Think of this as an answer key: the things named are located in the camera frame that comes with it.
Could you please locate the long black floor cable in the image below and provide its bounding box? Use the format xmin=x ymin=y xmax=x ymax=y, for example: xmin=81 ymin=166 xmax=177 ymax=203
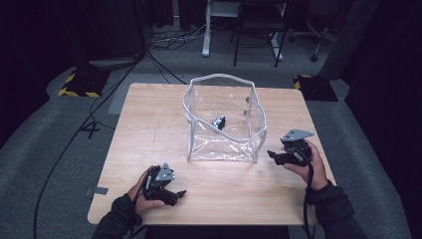
xmin=32 ymin=49 xmax=148 ymax=239

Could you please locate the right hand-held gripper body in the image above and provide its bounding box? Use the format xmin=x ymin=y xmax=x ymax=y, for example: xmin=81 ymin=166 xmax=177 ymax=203
xmin=279 ymin=128 xmax=316 ymax=167

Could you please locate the grey office chair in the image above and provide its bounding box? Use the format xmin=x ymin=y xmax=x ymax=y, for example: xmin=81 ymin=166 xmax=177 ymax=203
xmin=288 ymin=0 xmax=346 ymax=63

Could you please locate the black yellow striped base plate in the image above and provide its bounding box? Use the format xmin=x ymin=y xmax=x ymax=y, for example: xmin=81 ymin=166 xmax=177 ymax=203
xmin=293 ymin=74 xmax=338 ymax=103
xmin=58 ymin=67 xmax=112 ymax=99

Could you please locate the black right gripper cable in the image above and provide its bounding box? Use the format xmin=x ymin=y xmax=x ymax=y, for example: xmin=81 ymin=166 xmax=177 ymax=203
xmin=302 ymin=162 xmax=317 ymax=239

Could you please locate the small silver toy car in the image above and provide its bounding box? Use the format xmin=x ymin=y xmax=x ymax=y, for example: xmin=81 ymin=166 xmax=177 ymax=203
xmin=212 ymin=115 xmax=227 ymax=131

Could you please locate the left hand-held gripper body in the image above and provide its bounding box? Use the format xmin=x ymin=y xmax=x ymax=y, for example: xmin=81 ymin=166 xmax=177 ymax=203
xmin=141 ymin=161 xmax=178 ymax=206

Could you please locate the bundle of floor cables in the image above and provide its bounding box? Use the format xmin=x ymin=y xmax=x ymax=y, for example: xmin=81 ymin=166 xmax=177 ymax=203
xmin=147 ymin=18 xmax=217 ymax=53

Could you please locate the transparent plastic bag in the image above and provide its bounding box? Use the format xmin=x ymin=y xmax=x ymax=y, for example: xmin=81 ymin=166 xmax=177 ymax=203
xmin=182 ymin=73 xmax=269 ymax=164

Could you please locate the grey stand base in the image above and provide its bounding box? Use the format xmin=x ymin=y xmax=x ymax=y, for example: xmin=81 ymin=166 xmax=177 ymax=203
xmin=88 ymin=57 xmax=143 ymax=70

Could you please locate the white desk frame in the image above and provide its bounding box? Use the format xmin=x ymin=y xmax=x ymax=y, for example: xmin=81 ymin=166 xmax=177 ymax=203
xmin=201 ymin=0 xmax=285 ymax=62

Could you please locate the person's left hand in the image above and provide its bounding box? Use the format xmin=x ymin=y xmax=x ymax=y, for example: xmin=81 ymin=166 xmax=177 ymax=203
xmin=127 ymin=164 xmax=166 ymax=216

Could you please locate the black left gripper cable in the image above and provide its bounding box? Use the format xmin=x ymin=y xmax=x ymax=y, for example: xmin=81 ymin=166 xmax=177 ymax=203
xmin=127 ymin=166 xmax=157 ymax=239

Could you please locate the person's right hand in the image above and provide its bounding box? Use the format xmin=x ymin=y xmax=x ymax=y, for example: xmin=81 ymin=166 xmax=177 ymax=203
xmin=283 ymin=138 xmax=330 ymax=192

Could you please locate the grey curtain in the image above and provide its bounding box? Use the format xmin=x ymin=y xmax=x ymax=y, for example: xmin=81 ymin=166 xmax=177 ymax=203
xmin=318 ymin=0 xmax=381 ymax=82

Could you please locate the grey tape piece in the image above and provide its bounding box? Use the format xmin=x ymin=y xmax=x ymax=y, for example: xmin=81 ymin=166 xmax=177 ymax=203
xmin=85 ymin=186 xmax=109 ymax=196

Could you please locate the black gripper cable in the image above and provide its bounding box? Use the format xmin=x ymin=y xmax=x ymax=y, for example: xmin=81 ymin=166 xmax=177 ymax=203
xmin=302 ymin=162 xmax=317 ymax=239
xmin=127 ymin=166 xmax=157 ymax=239

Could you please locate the black chair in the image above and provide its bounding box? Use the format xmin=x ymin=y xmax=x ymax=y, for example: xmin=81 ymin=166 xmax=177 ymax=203
xmin=230 ymin=0 xmax=289 ymax=69

